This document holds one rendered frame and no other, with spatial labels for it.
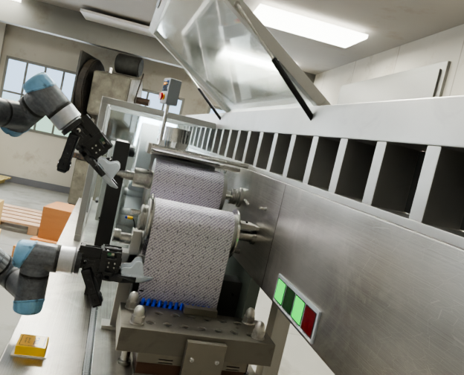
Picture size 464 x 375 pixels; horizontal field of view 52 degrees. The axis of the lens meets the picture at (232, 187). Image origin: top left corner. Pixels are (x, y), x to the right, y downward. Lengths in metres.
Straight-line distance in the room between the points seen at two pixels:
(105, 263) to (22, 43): 8.24
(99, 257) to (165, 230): 0.19
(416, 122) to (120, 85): 7.21
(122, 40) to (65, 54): 1.46
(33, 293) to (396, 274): 0.92
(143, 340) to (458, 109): 0.86
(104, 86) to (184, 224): 6.71
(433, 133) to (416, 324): 0.29
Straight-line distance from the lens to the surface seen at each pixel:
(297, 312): 1.10
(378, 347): 0.84
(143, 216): 1.36
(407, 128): 0.87
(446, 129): 0.79
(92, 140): 1.36
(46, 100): 1.36
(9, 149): 9.39
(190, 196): 1.58
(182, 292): 1.40
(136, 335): 1.22
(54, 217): 5.20
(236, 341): 1.27
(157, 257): 1.36
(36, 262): 1.34
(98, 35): 8.19
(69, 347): 1.38
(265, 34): 1.24
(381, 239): 0.86
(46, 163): 9.25
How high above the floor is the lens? 1.50
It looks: 5 degrees down
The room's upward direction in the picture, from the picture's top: 13 degrees clockwise
